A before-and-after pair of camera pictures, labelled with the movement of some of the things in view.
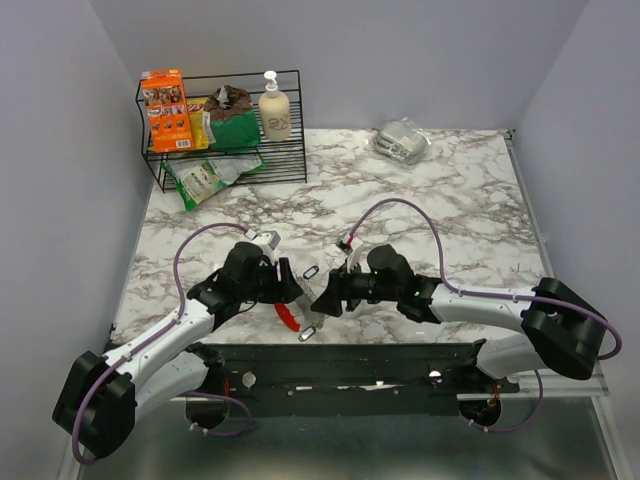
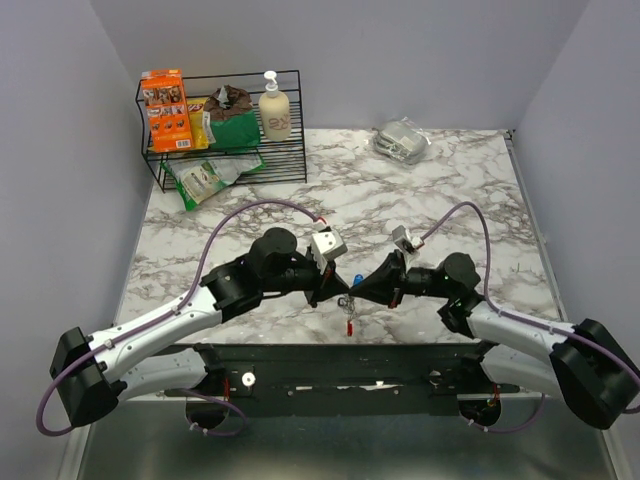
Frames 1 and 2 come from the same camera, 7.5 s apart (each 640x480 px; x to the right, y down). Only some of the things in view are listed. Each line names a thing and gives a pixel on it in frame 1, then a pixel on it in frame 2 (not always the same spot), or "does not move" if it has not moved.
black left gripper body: (264, 287) → (310, 276)
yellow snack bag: (196, 106) does not move
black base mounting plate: (352, 380) does not move
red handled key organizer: (285, 314) → (347, 303)
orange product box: (168, 111) does not move
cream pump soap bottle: (274, 111) does not move
